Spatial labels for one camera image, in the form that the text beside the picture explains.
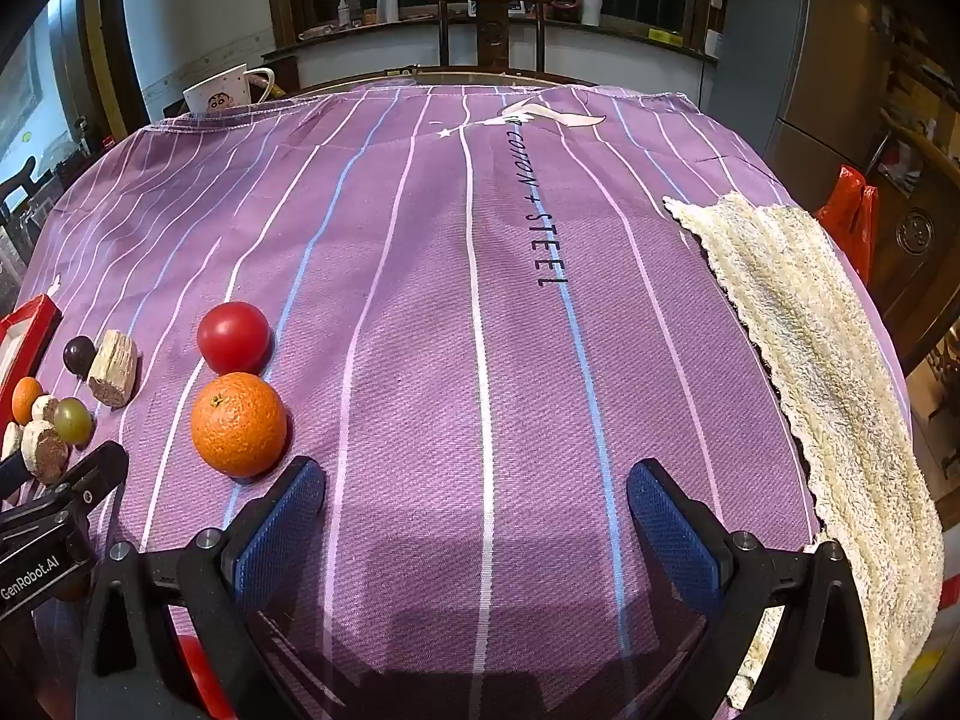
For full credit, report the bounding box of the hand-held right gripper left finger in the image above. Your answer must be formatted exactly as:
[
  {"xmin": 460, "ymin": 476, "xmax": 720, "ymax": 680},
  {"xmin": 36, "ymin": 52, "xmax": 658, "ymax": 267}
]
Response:
[{"xmin": 75, "ymin": 456, "xmax": 327, "ymax": 720}]

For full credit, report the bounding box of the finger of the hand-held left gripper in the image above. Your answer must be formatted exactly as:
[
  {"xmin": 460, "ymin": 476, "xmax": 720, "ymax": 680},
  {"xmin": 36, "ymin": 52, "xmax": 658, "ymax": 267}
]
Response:
[
  {"xmin": 43, "ymin": 441, "xmax": 130, "ymax": 522},
  {"xmin": 0, "ymin": 454, "xmax": 35, "ymax": 500}
]

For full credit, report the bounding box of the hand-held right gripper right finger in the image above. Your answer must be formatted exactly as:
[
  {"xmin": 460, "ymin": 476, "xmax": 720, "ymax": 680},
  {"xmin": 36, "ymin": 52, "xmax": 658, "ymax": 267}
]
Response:
[{"xmin": 626, "ymin": 457, "xmax": 875, "ymax": 720}]

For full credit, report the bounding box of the green grape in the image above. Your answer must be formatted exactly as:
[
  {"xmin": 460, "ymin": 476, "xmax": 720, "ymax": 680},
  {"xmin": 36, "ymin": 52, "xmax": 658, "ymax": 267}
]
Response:
[{"xmin": 52, "ymin": 398, "xmax": 95, "ymax": 445}]

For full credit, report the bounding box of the small orange kumquat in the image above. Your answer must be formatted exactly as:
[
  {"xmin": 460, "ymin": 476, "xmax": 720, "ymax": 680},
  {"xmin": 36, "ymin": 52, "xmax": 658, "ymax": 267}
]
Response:
[{"xmin": 11, "ymin": 376, "xmax": 44, "ymax": 425}]

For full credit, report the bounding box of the large orange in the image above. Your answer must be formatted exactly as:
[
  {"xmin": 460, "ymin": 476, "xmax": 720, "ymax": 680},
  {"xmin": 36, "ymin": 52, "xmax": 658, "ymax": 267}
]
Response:
[{"xmin": 190, "ymin": 372, "xmax": 289, "ymax": 478}]

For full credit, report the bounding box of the dark purple plum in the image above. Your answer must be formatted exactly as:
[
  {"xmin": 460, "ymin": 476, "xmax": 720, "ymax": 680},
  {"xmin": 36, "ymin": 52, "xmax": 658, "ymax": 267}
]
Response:
[{"xmin": 62, "ymin": 337, "xmax": 98, "ymax": 376}]

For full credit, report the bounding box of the red tray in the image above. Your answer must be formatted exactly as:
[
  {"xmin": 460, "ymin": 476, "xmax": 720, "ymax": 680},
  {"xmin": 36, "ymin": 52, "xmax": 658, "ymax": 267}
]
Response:
[{"xmin": 0, "ymin": 295, "xmax": 61, "ymax": 421}]

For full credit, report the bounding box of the red tomato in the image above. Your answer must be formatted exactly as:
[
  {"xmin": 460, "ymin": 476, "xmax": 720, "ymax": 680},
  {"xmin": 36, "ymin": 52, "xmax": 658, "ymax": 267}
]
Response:
[{"xmin": 197, "ymin": 301, "xmax": 272, "ymax": 376}]

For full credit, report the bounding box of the large tan bark-like chunk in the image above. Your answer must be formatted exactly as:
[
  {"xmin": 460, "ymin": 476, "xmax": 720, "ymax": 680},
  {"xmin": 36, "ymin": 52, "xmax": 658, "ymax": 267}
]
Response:
[{"xmin": 87, "ymin": 328, "xmax": 140, "ymax": 410}]

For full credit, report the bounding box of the red plastic object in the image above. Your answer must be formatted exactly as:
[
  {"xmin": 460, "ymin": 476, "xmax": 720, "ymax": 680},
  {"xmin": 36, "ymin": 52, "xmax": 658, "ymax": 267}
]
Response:
[{"xmin": 176, "ymin": 636, "xmax": 227, "ymax": 720}]

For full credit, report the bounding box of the cream knitted towel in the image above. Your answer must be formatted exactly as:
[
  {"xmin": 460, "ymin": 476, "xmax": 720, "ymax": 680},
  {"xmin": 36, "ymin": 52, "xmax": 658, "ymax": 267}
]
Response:
[{"xmin": 662, "ymin": 193, "xmax": 946, "ymax": 720}]

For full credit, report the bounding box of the curved-back wooden chair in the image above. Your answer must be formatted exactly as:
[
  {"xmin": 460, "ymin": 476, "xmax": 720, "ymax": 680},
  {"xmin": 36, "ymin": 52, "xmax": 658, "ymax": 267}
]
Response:
[{"xmin": 0, "ymin": 157, "xmax": 38, "ymax": 226}]

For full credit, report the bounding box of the purple striped tablecloth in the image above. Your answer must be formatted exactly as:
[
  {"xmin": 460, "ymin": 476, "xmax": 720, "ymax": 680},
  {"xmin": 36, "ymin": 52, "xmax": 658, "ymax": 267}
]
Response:
[{"xmin": 0, "ymin": 82, "xmax": 912, "ymax": 720}]

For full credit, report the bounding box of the red plastic bag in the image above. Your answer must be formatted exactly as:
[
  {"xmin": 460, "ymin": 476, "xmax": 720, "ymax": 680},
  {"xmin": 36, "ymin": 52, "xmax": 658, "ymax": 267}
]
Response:
[{"xmin": 816, "ymin": 165, "xmax": 880, "ymax": 286}]

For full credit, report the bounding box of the brown wooden armchair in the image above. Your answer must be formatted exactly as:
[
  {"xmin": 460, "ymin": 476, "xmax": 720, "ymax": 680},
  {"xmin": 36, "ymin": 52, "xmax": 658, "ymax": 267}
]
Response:
[{"xmin": 862, "ymin": 109, "xmax": 960, "ymax": 376}]

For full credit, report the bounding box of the white cartoon mug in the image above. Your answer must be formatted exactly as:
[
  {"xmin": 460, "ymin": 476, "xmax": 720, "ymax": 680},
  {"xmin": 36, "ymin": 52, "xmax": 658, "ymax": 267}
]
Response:
[{"xmin": 182, "ymin": 64, "xmax": 275, "ymax": 117}]

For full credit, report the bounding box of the grey refrigerator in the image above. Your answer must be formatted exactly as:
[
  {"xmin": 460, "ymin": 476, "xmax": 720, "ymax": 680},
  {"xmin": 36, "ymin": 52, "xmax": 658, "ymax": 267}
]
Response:
[{"xmin": 709, "ymin": 0, "xmax": 893, "ymax": 166}]

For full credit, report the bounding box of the dark wooden carved chair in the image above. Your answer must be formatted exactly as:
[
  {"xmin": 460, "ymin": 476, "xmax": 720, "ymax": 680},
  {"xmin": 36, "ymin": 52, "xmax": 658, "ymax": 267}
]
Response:
[{"xmin": 427, "ymin": 0, "xmax": 556, "ymax": 76}]

